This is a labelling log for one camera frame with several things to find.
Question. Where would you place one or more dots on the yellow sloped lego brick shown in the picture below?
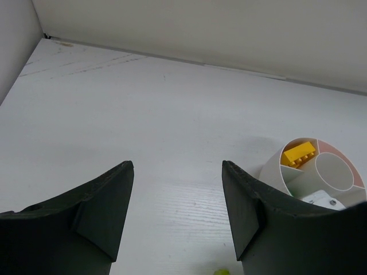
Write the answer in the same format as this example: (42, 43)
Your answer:
(298, 155)

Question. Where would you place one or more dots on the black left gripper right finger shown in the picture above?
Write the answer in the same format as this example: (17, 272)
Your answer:
(274, 233)

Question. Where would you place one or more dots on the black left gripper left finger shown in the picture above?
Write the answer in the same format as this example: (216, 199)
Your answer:
(77, 232)

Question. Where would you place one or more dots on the multicolour lego assembly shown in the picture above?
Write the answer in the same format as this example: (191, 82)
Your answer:
(221, 272)

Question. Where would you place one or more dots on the white round divided container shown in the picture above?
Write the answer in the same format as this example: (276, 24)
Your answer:
(329, 170)

